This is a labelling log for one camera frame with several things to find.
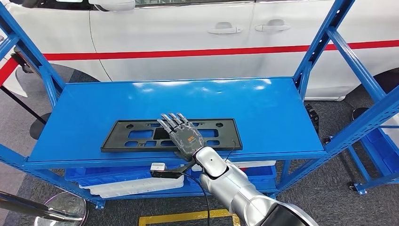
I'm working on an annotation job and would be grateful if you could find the white car side mirror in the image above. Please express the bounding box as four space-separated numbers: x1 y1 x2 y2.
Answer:
88 0 136 12

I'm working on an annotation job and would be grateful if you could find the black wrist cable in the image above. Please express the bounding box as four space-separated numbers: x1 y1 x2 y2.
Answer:
182 172 211 226

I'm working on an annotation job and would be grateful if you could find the chrome stanchion post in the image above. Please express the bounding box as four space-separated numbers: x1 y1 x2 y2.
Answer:
0 191 89 226

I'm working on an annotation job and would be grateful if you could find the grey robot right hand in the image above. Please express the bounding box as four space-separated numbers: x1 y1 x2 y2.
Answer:
157 113 206 162

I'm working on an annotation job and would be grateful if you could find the white car with red stripe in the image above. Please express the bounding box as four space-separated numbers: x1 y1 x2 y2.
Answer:
0 0 399 102

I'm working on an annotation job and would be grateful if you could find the blue metal shelf rack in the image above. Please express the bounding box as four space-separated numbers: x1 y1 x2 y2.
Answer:
0 0 399 210
346 124 399 196

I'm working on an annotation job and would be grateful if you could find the red barrier belt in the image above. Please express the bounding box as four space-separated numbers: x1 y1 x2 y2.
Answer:
0 57 19 87

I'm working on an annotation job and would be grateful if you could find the black ribbed block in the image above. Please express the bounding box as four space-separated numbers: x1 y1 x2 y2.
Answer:
304 104 320 134

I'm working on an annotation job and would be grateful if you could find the black plastic plate frame part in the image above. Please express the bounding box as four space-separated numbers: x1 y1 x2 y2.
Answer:
100 118 243 153

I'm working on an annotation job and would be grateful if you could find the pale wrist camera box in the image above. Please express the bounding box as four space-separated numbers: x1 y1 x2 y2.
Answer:
149 162 184 179

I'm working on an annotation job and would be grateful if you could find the thin black pole stand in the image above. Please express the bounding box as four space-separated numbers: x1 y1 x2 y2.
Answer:
0 86 52 140

